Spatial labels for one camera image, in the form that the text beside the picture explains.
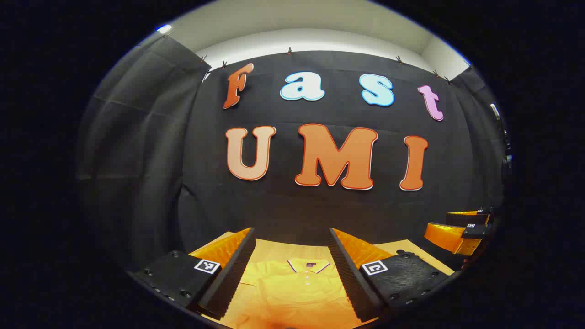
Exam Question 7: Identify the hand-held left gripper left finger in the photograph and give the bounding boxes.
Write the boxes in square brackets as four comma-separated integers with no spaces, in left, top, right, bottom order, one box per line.
[130,227,257,320]

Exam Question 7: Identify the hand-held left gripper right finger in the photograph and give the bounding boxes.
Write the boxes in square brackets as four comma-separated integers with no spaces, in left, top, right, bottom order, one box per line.
[327,228,456,323]

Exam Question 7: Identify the orange T-shirt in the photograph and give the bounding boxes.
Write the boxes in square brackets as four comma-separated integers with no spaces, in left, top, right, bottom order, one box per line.
[219,257,366,329]

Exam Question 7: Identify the black side curtain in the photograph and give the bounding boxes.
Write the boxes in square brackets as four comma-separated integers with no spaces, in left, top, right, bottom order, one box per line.
[75,34,212,275]

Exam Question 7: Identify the black backdrop cloth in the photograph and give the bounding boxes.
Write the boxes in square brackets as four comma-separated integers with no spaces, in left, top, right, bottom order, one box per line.
[177,49,505,259]

